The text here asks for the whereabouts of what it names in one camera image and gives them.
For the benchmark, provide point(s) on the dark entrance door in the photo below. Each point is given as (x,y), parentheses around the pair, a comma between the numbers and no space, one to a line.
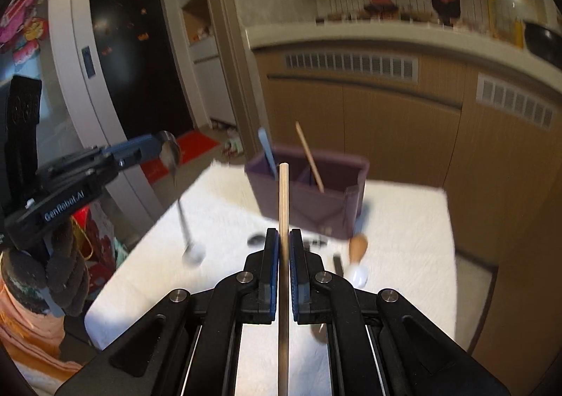
(131,62)

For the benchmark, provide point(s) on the white kitchen countertop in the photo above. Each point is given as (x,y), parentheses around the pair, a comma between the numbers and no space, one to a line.
(373,38)

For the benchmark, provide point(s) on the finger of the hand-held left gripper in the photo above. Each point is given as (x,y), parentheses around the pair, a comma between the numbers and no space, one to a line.
(79,170)
(131,148)

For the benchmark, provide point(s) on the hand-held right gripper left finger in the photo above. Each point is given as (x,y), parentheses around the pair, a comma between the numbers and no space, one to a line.
(273,277)

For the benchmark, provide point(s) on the wooden kitchen cabinet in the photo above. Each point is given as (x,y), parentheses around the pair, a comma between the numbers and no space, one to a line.
(395,132)

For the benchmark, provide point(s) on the long vent grille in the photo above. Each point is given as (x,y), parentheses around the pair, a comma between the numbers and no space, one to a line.
(351,66)

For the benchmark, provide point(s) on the short vent grille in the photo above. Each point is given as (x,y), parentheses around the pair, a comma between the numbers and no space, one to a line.
(516,101)

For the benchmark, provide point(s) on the wooden chopstick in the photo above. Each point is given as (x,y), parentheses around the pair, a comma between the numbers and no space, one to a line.
(284,202)
(309,156)

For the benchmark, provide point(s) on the blue-grey rice spoon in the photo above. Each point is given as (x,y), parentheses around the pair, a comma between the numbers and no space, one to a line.
(268,154)

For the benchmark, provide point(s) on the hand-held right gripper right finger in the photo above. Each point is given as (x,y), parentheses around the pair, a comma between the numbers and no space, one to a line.
(296,277)

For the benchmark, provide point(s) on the person's left hand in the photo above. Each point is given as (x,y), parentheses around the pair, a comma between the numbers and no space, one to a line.
(57,273)

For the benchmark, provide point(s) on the red and yellow gift bag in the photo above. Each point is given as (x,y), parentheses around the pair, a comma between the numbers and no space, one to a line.
(94,238)

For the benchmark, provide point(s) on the yellow bottle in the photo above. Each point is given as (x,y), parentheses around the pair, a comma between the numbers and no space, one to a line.
(519,35)

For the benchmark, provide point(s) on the black spoon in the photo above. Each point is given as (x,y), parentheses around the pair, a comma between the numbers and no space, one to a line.
(257,240)

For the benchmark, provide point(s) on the person's left forearm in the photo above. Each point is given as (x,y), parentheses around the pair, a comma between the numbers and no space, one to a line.
(30,336)

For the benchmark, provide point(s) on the white hallway cabinet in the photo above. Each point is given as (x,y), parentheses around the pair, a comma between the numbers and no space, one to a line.
(206,49)

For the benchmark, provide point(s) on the wooden spoon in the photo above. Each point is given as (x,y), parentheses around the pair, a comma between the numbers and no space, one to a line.
(358,247)

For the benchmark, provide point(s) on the black cooking pot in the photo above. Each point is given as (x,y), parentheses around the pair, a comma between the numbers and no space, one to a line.
(544,42)

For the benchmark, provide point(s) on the colourful window decal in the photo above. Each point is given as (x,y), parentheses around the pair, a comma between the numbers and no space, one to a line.
(24,22)

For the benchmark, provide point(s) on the white textured tablecloth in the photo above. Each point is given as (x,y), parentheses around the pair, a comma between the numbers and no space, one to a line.
(395,246)

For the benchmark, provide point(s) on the patterned slippers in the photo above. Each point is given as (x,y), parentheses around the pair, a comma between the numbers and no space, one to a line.
(232,147)

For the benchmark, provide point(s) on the purple utensil holder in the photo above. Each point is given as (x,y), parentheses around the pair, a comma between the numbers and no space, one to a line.
(307,211)

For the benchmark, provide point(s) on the red doormat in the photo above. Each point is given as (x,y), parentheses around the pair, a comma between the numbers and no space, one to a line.
(184,154)

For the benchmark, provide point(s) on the steel spoon with white ball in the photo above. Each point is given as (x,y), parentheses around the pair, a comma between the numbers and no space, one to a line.
(170,154)

